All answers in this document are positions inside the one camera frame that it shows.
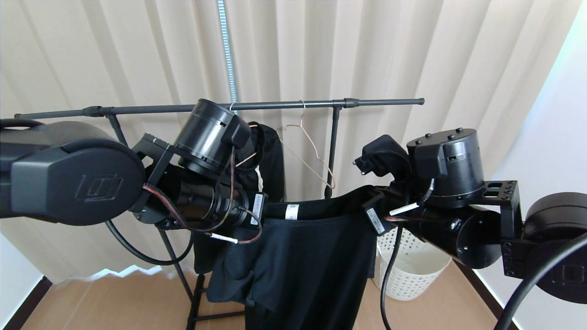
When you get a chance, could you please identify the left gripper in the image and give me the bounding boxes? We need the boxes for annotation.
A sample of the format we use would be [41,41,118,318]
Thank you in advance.
[176,178,268,231]

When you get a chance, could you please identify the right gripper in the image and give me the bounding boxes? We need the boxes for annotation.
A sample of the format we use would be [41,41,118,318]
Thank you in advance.
[361,189,504,270]

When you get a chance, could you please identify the pink clothes hanger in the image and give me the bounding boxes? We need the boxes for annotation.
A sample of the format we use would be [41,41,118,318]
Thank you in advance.
[228,103,264,169]
[277,101,335,189]

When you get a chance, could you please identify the black drawstring shorts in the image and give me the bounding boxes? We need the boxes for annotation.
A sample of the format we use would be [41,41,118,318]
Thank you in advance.
[193,123,286,275]

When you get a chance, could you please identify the black garment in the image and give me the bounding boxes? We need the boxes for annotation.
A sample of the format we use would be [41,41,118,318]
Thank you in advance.
[206,186,381,330]

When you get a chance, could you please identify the white laundry basket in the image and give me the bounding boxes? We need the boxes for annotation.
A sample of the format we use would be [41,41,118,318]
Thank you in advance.
[372,227,452,301]

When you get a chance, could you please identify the black clothes rack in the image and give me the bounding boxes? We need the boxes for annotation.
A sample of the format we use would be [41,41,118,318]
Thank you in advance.
[14,98,425,330]

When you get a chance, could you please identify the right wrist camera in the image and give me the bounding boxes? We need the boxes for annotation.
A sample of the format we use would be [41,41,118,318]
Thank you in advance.
[353,134,412,187]

